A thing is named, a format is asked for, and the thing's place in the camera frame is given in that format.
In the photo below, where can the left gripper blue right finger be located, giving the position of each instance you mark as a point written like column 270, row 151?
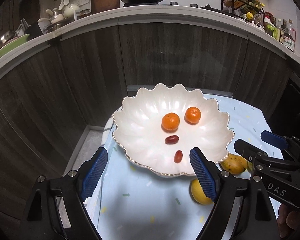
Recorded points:
column 206, row 172

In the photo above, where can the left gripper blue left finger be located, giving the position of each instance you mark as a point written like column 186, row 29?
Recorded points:
column 91, row 172

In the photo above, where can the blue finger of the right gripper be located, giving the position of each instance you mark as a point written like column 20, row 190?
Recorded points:
column 274, row 140
column 253, row 155

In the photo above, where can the yellow lemon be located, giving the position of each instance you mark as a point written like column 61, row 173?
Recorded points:
column 198, row 193

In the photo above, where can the yellow orange mango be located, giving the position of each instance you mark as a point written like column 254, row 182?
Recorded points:
column 234, row 164

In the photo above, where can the small red grape tomato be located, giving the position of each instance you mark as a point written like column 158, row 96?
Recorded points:
column 178, row 156

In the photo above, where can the large red grape tomato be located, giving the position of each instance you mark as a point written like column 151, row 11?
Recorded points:
column 173, row 139

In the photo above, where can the small orange tangerine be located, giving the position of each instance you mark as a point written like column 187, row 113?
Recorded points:
column 193, row 115

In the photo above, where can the large orange tangerine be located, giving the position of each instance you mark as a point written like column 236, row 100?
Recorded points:
column 170, row 122

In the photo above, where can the person right hand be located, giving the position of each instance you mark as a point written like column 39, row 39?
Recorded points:
column 288, row 221

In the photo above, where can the light blue patterned cloth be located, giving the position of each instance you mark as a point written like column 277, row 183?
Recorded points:
column 131, row 202

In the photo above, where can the white scalloped ceramic bowl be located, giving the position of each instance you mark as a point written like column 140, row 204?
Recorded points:
column 139, row 132

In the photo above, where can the red label sauce bottle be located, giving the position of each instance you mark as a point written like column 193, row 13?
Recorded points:
column 290, row 36

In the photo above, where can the black spice rack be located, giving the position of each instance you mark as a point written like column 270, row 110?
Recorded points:
column 238, row 8

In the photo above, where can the green bowl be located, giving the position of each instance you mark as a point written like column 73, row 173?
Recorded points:
column 13, row 43

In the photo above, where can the white teapot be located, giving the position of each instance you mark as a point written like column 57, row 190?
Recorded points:
column 70, row 10

